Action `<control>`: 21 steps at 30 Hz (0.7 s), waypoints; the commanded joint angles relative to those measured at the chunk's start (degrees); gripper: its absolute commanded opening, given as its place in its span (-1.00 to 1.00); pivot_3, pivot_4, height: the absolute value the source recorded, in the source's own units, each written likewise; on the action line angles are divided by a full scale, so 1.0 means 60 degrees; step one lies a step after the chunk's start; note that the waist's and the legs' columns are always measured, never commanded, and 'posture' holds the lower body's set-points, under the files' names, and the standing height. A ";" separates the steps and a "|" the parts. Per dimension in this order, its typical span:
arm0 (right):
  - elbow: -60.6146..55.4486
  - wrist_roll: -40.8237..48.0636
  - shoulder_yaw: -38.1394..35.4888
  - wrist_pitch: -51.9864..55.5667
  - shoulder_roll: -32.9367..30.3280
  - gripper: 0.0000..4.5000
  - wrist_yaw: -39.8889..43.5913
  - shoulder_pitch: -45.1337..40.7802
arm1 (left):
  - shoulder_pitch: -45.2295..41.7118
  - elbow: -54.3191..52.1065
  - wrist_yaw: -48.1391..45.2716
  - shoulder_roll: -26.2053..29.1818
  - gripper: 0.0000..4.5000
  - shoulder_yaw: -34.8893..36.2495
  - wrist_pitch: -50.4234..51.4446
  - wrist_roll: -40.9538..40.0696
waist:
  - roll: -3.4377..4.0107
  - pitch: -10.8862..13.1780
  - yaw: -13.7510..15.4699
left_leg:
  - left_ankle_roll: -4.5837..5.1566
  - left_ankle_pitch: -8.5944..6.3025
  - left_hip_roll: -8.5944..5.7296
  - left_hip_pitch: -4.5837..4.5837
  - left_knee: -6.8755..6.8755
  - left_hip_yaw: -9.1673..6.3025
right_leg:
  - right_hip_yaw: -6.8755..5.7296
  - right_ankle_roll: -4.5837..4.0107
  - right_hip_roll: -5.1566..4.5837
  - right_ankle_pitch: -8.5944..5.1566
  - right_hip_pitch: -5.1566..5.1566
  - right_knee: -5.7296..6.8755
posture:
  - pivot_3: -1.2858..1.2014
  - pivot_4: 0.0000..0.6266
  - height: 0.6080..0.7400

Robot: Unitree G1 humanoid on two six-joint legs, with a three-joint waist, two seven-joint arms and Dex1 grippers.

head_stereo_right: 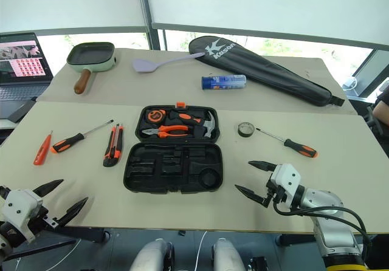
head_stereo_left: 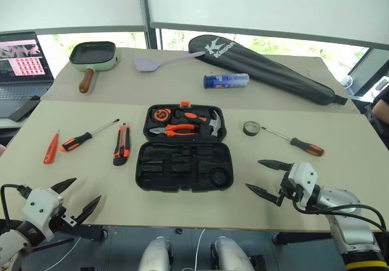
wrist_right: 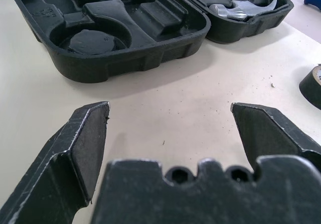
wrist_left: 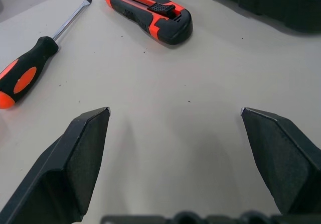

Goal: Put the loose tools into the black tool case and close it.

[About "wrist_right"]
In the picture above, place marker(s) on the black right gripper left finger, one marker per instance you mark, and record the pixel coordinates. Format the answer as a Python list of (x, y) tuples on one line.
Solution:
[(50, 163)]

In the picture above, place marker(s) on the orange black claw hammer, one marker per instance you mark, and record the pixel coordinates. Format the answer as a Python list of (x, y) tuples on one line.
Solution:
[(233, 10)]

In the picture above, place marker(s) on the black tool case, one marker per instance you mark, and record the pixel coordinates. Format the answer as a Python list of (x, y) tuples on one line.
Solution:
[(130, 55)]

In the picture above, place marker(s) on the black electrical tape roll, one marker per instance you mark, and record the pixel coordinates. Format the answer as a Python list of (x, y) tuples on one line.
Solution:
[(309, 89)]

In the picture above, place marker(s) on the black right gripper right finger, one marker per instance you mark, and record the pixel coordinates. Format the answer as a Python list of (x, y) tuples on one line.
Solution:
[(270, 131)]

